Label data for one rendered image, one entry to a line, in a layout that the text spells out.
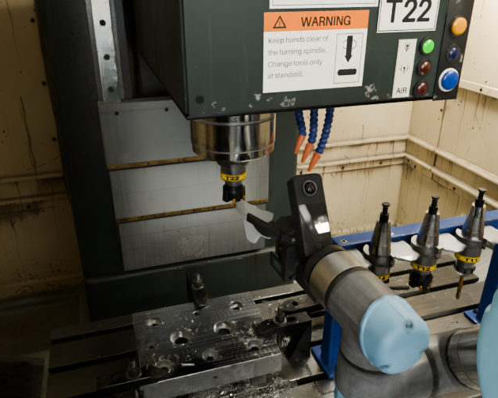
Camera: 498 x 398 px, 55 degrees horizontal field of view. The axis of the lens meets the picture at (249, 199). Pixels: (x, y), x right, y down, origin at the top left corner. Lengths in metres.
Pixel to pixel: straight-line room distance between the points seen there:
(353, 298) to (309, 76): 0.32
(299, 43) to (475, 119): 1.24
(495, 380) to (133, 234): 1.24
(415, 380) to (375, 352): 0.12
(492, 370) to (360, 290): 0.28
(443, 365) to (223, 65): 0.48
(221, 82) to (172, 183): 0.76
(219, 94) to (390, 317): 0.36
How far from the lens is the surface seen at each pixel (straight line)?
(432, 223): 1.00
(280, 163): 1.51
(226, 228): 1.50
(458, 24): 0.82
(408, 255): 1.00
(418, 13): 0.78
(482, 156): 1.84
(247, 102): 0.68
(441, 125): 1.99
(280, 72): 0.69
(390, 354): 0.55
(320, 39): 0.70
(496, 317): 0.31
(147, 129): 1.32
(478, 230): 1.08
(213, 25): 0.65
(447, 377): 0.68
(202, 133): 0.85
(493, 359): 0.32
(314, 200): 0.67
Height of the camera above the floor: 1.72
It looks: 25 degrees down
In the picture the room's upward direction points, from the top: straight up
